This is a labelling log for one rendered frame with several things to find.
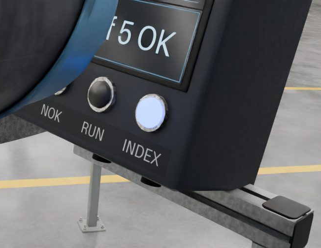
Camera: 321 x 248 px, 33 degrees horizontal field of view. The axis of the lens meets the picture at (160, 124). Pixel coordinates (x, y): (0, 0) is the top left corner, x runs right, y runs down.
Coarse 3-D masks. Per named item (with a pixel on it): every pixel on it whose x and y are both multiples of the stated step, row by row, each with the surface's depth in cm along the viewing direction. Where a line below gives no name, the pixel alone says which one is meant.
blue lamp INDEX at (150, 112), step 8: (144, 96) 37; (152, 96) 37; (160, 96) 36; (144, 104) 36; (152, 104) 36; (160, 104) 36; (136, 112) 37; (144, 112) 36; (152, 112) 36; (160, 112) 36; (136, 120) 37; (144, 120) 36; (152, 120) 36; (160, 120) 36; (144, 128) 37; (152, 128) 36; (160, 128) 36
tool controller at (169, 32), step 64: (128, 0) 39; (192, 0) 36; (256, 0) 36; (128, 64) 38; (192, 64) 35; (256, 64) 38; (64, 128) 42; (128, 128) 38; (192, 128) 35; (256, 128) 41
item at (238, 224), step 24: (120, 168) 48; (168, 192) 45; (192, 192) 44; (216, 192) 41; (240, 192) 41; (264, 192) 41; (216, 216) 42; (240, 216) 41; (264, 216) 39; (312, 216) 39; (264, 240) 39; (288, 240) 39
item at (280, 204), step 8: (272, 200) 40; (280, 200) 40; (288, 200) 40; (272, 208) 39; (280, 208) 39; (288, 208) 39; (296, 208) 39; (304, 208) 39; (288, 216) 38; (296, 216) 38
